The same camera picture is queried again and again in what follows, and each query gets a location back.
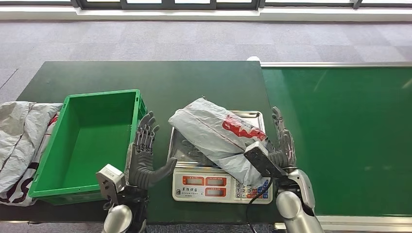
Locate black cable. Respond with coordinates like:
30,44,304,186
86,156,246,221
245,178,274,233

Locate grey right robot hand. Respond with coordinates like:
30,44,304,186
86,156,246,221
267,106,297,170

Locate green plastic crate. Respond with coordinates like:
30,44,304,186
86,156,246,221
28,89,148,206

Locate plain grey parcel bag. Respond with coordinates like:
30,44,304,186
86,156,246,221
0,101,36,171

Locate grey parcel bag black print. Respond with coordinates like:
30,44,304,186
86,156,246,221
0,102,64,207

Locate grey parcel bag red print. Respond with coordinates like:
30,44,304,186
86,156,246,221
168,97,274,189

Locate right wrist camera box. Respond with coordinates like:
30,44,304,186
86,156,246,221
243,141,287,179

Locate green conveyor belt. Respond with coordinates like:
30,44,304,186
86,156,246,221
260,62,412,232

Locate electronic scale with steel tray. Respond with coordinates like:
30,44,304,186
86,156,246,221
167,110,274,205

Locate dark window frame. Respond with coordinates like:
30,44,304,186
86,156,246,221
70,0,364,10

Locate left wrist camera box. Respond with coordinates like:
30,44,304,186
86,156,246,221
96,164,126,205

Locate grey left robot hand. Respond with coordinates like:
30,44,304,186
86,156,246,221
124,111,178,190

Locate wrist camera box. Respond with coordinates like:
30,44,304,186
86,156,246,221
243,141,287,179
96,164,126,205

